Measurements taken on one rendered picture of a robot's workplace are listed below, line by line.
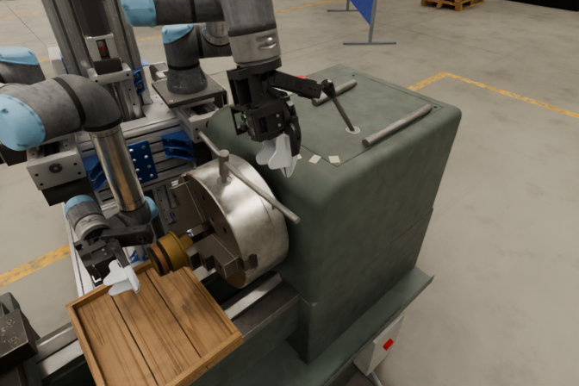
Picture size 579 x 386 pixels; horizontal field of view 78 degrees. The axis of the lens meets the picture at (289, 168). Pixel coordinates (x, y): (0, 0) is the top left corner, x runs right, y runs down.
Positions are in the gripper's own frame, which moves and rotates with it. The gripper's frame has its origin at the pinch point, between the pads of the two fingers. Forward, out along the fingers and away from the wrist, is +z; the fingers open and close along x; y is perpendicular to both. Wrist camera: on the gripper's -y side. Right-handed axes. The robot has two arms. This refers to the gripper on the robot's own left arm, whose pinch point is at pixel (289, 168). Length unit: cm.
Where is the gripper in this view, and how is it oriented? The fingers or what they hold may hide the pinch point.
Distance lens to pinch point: 66.2
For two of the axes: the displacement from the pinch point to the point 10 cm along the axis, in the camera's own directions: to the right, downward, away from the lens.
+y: -7.6, 3.9, -5.2
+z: 1.6, 8.9, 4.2
